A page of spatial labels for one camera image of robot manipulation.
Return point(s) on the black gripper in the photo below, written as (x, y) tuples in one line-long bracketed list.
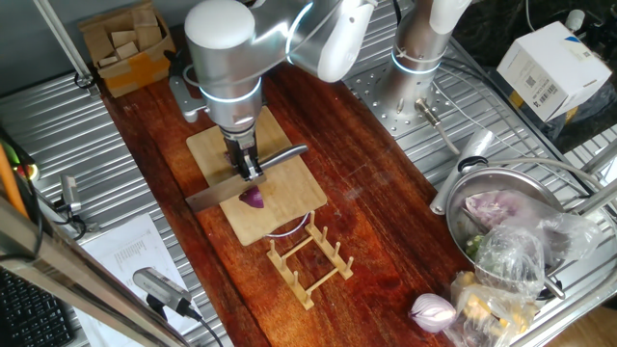
[(240, 147)]

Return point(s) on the steel cleaver knife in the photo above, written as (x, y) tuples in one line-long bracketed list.
[(217, 193)]

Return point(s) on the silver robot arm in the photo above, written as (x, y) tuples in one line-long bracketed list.
[(222, 72)]

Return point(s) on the bamboo cutting board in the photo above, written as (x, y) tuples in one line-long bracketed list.
[(294, 193)]

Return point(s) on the wooden peg rack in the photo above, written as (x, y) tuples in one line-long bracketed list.
[(294, 284)]

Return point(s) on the brown cardboard box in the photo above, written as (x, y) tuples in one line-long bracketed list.
[(140, 72)]

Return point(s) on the printed paper sheet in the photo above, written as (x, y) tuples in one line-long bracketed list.
[(130, 250)]

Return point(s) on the small wooden block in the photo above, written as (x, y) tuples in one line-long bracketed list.
[(108, 61), (147, 34), (124, 37), (127, 50)]

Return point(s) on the metal clamp right edge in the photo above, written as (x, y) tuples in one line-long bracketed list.
[(70, 193)]

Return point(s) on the shiny metal bar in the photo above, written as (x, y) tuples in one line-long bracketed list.
[(72, 274)]

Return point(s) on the thin metal rod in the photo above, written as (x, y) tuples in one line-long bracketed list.
[(62, 43)]

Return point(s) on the peeled purple onion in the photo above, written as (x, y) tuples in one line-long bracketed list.
[(431, 313)]

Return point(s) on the steel bowl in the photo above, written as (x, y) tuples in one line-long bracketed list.
[(487, 180)]

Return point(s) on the orange pole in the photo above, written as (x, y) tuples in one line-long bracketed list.
[(9, 185)]

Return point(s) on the black keyboard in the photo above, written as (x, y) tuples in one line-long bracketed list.
[(29, 313)]

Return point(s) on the clear bag of greens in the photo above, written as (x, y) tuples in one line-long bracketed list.
[(511, 260)]

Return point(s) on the clear bag of yellow food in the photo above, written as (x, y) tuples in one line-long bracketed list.
[(487, 313)]

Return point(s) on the plastic bag of chopped onion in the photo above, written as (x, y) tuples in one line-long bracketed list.
[(530, 212)]

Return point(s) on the white cardboard box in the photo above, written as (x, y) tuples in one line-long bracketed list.
[(549, 67)]

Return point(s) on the metal pipe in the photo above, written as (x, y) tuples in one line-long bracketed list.
[(595, 197)]

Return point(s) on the wrist camera on silver bracket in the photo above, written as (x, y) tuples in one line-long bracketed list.
[(185, 96)]

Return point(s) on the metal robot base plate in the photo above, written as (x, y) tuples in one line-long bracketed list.
[(366, 96)]

